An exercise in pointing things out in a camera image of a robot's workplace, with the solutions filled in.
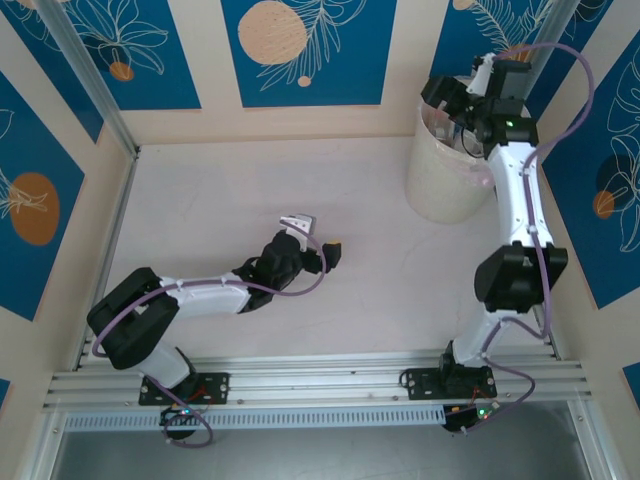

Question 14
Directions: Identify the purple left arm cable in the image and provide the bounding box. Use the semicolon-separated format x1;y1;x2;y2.
92;222;329;450

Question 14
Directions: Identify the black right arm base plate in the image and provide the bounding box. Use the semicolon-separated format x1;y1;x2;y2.
402;367;499;401

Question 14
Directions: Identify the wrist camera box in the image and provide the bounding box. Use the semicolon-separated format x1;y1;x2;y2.
469;53;496;95
277;213;320;252

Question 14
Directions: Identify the white ribbed bin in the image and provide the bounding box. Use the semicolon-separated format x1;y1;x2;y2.
404;97;496;225

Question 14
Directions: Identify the white slotted cable duct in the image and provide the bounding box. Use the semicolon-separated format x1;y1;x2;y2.
63;404;447;432

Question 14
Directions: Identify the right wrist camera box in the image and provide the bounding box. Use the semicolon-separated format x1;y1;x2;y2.
469;53;496;95

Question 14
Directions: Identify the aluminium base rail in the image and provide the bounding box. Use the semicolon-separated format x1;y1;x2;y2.
42;352;594;411

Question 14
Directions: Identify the aluminium frame post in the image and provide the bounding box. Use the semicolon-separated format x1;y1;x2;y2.
519;0;571;96
34;0;141;160

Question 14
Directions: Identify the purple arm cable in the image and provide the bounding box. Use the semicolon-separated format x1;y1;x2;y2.
467;42;596;435
92;222;329;450

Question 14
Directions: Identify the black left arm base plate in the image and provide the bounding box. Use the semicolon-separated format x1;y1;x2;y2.
138;372;231;407

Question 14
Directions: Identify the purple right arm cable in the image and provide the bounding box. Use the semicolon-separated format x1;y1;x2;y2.
467;42;596;435

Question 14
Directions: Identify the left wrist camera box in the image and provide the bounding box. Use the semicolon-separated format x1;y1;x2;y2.
277;213;320;252

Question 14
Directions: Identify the aluminium side rail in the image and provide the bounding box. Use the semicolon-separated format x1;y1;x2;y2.
72;154;140;371
537;309;559;360

